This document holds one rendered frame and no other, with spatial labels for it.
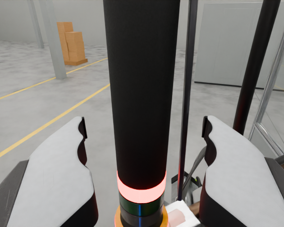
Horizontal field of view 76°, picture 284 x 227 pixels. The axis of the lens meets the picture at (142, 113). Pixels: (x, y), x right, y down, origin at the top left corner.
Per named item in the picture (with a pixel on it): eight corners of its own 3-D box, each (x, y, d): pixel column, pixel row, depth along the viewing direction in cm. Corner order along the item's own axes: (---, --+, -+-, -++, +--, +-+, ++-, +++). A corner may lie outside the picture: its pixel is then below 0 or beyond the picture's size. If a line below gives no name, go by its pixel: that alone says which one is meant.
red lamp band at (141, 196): (151, 160, 15) (151, 148, 14) (174, 191, 12) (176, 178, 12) (112, 174, 14) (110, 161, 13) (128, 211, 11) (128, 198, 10)
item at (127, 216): (150, 183, 16) (150, 173, 16) (171, 215, 14) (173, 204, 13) (114, 197, 15) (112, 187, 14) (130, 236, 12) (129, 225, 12)
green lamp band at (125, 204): (150, 172, 16) (150, 161, 15) (173, 204, 13) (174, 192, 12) (112, 186, 14) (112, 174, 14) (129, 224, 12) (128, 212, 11)
